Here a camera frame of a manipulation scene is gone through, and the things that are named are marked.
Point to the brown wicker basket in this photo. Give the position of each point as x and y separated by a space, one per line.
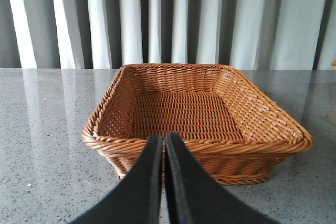
231 127

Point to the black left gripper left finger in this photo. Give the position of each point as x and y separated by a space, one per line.
136 199

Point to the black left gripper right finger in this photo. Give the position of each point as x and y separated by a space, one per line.
194 197

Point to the grey pleated curtain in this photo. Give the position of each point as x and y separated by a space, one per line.
106 34

